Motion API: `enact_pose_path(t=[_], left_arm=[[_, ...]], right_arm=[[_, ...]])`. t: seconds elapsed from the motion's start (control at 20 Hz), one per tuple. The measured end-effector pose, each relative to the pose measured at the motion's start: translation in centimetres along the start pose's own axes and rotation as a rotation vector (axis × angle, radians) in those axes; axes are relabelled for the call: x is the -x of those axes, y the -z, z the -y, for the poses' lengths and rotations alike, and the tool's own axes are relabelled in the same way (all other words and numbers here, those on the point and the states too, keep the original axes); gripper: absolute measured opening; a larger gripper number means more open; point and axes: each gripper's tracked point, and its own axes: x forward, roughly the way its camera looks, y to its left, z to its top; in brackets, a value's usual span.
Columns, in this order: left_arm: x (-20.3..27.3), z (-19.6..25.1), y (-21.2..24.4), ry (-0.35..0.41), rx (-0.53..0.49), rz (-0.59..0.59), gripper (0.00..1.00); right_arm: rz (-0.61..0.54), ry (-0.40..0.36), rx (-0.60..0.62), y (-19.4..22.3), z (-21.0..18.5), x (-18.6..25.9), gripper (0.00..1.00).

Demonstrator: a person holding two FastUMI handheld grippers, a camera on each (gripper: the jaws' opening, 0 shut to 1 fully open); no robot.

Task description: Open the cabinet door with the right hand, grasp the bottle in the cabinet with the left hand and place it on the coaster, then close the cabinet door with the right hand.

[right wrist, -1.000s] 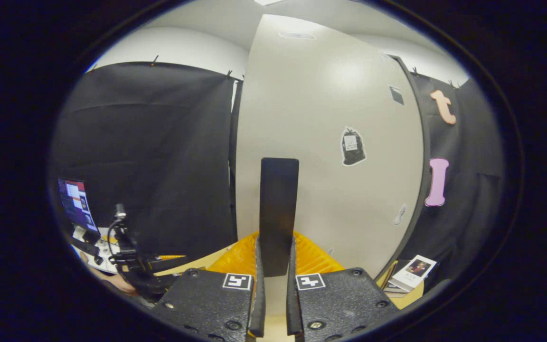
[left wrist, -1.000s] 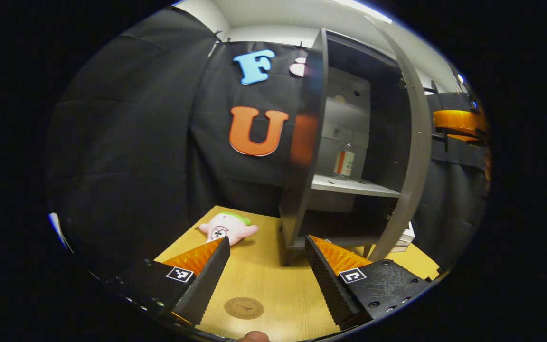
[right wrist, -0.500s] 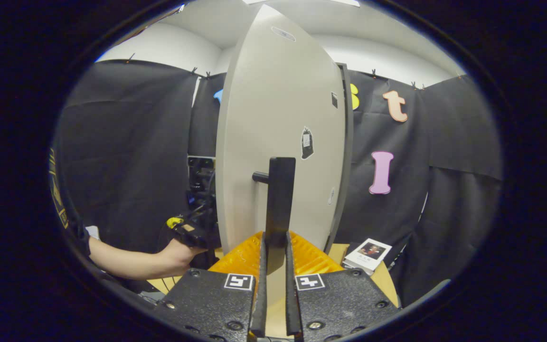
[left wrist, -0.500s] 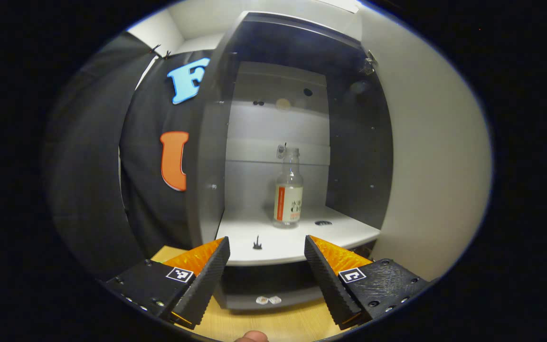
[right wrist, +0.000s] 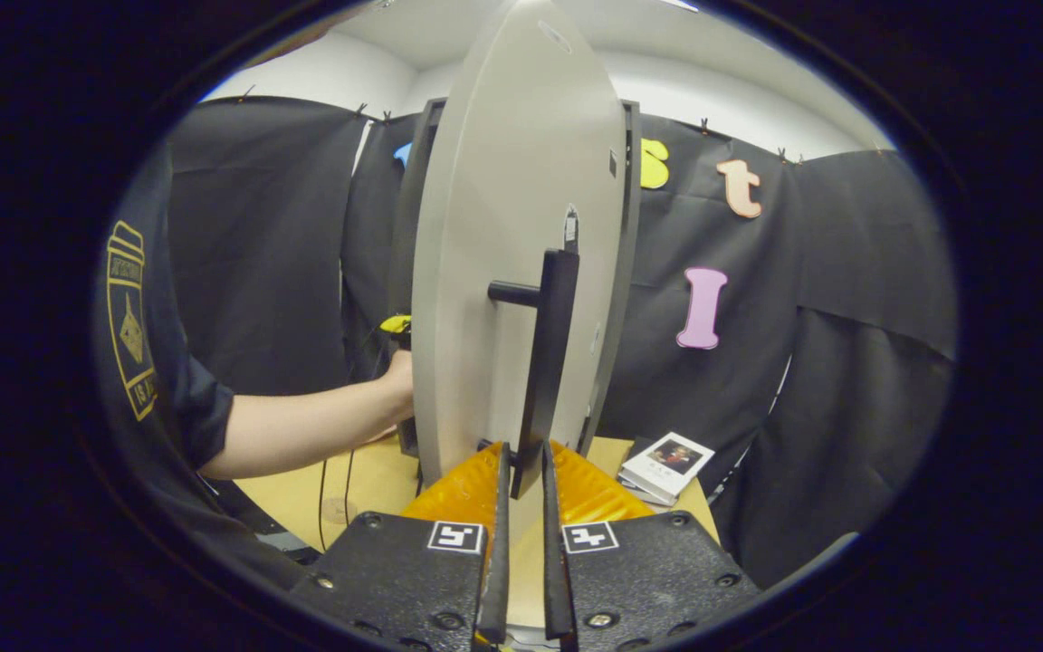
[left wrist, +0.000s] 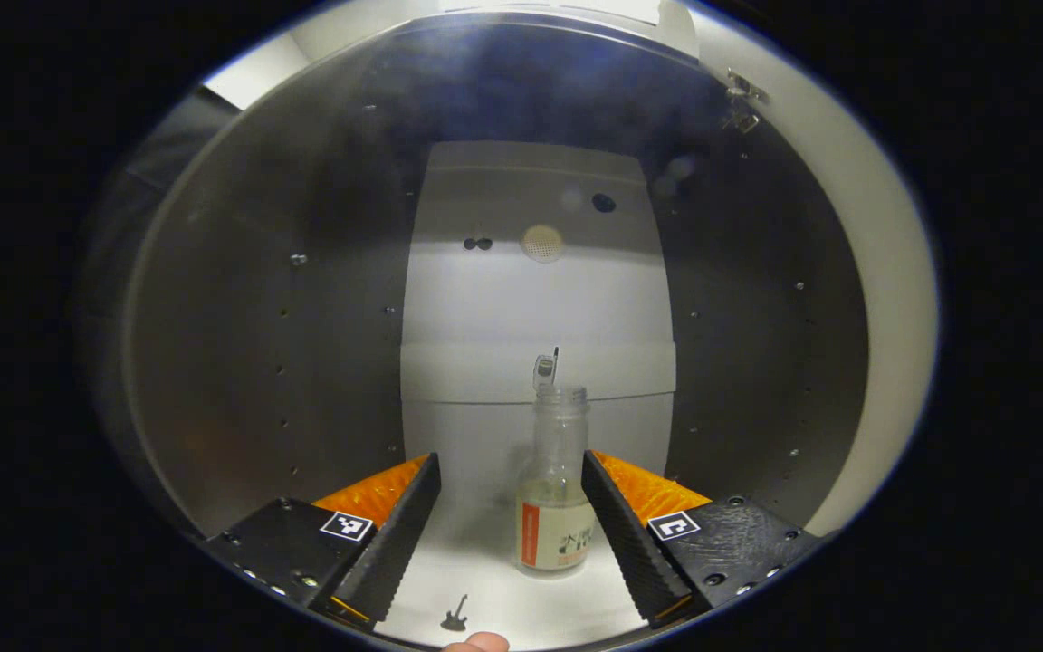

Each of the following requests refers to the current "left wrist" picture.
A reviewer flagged grey cabinet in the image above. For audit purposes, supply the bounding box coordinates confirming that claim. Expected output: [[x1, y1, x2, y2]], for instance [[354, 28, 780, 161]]
[[119, 14, 871, 651]]

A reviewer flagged metal door hinge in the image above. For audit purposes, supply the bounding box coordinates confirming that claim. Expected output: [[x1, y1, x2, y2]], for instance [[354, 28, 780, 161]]
[[723, 71, 769, 135]]

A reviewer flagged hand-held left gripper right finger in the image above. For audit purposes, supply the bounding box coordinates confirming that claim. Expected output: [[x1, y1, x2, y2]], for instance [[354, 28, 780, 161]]
[[582, 450, 821, 628]]

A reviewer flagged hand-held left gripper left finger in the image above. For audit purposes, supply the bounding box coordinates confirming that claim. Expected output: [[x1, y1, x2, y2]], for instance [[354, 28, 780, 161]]
[[205, 453, 442, 632]]

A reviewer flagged grey cabinet shelf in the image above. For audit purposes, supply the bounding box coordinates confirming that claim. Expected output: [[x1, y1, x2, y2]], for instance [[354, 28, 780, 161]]
[[372, 391, 678, 651]]

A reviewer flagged clear glass bottle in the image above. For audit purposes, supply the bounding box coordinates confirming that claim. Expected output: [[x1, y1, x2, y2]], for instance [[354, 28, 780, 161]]
[[516, 385, 597, 573]]

